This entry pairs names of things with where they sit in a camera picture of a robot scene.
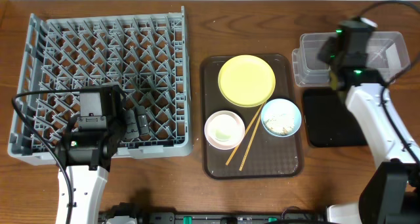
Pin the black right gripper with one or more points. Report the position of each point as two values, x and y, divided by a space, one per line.
328 50

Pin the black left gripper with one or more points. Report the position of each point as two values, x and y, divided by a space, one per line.
130 123

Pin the pink white small bowl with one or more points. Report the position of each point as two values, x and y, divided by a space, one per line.
224 130

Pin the light blue bowl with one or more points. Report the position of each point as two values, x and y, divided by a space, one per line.
281 117

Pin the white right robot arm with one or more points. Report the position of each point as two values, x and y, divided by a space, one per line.
392 194

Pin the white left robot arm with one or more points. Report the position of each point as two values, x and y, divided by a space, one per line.
81 191

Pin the clear plastic waste bin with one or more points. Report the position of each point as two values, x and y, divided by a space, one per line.
387 52

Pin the black rectangular waste tray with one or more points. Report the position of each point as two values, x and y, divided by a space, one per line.
328 122

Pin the grey plastic dishwasher rack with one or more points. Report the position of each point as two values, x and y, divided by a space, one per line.
146 55

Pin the left wooden chopstick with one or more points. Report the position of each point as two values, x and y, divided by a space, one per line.
246 131

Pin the wooden chopstick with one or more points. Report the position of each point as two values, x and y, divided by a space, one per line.
250 143
246 131

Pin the right wooden chopstick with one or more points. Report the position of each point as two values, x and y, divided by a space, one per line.
250 143

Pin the yellow round plate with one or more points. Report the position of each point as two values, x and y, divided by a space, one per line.
246 80

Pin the brown plastic serving tray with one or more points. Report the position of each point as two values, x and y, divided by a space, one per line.
269 156

